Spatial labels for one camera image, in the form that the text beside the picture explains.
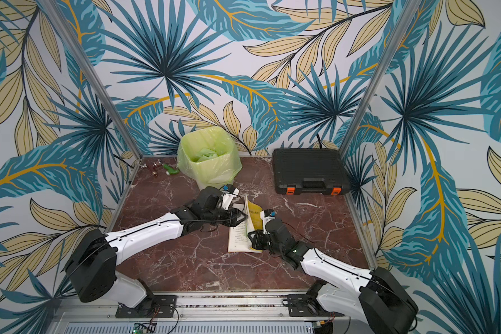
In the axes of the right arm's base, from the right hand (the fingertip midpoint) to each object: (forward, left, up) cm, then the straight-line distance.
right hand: (248, 234), depth 82 cm
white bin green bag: (+37, +18, +7) cm, 42 cm away
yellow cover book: (0, +4, -6) cm, 8 cm away
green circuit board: (-28, +38, -11) cm, 48 cm away
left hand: (+4, +2, +6) cm, 7 cm away
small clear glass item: (+44, +56, -7) cm, 71 cm away
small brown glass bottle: (+42, +50, -8) cm, 65 cm away
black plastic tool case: (+34, -31, -1) cm, 46 cm away
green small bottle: (+40, +41, -6) cm, 57 cm away
